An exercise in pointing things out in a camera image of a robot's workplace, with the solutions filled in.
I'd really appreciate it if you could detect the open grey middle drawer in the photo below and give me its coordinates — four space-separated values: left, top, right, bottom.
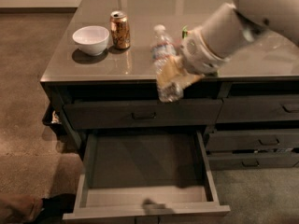
64 132 230 224

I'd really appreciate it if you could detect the green snack bag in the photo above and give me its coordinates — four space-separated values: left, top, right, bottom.
182 26 189 38

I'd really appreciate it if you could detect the black side bin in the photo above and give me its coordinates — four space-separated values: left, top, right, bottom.
42 105 64 136

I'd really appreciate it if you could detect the clear plastic water bottle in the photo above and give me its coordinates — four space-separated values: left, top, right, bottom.
151 24 183 103

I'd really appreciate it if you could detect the orange soda can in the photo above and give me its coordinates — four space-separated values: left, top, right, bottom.
110 10 130 49

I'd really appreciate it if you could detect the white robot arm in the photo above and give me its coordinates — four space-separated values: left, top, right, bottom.
157 0 299 89

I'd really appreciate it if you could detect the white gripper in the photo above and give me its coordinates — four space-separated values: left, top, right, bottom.
157 26 229 90

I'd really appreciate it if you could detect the white ceramic bowl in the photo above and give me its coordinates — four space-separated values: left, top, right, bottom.
72 25 109 56

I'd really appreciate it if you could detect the grey bottom right drawer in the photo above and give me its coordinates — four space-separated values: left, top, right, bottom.
208 152 299 170

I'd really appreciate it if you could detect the brown robot base part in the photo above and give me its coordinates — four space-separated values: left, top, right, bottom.
0 193 76 224

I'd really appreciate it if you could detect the grey top left drawer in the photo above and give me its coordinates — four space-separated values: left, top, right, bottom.
64 99 222 130

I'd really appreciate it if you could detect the grey kitchen island cabinet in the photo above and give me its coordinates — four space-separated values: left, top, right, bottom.
41 0 298 156

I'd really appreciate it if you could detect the grey top right drawer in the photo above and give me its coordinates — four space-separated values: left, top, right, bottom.
217 95 299 123

